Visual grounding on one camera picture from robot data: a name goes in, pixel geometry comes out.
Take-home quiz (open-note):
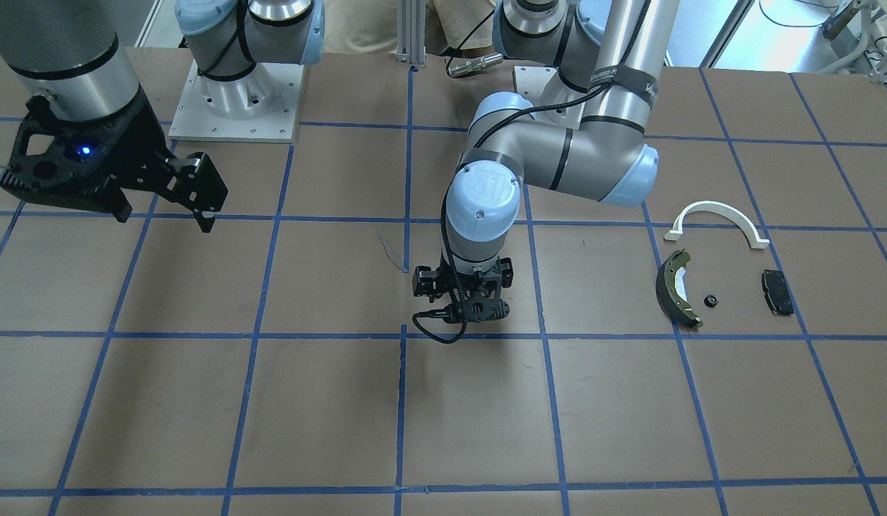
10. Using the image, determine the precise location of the seated person beige shirt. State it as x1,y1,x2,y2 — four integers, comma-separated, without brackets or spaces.
427,1,496,50

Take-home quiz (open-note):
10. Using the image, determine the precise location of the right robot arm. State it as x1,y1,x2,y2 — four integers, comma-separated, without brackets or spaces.
0,1,326,233

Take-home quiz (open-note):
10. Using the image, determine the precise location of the white curved plastic bracket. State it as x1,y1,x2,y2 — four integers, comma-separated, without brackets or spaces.
663,200,771,249

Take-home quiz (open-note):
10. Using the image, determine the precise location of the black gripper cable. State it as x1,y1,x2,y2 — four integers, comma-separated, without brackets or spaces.
412,0,652,345

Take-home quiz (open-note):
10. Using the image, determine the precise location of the black brake pad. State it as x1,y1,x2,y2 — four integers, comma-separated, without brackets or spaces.
762,269,794,315

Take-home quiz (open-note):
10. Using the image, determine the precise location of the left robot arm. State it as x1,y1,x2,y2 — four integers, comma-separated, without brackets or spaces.
412,1,678,325

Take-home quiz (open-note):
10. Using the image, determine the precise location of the aluminium frame post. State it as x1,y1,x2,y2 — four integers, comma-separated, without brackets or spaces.
394,0,426,69

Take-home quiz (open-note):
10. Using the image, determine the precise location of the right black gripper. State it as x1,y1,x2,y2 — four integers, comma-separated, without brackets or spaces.
0,90,228,233

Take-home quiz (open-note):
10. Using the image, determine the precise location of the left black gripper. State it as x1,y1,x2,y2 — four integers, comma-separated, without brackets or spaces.
412,258,514,323

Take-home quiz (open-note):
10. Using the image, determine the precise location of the green brake shoe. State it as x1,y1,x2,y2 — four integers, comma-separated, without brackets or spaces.
655,249,704,329

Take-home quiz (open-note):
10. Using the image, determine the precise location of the silver metal cylinder tool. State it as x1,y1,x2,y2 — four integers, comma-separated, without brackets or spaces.
446,52,503,79

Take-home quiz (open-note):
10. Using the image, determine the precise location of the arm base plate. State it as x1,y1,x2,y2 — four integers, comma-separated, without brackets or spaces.
169,63,306,144
514,65,585,130

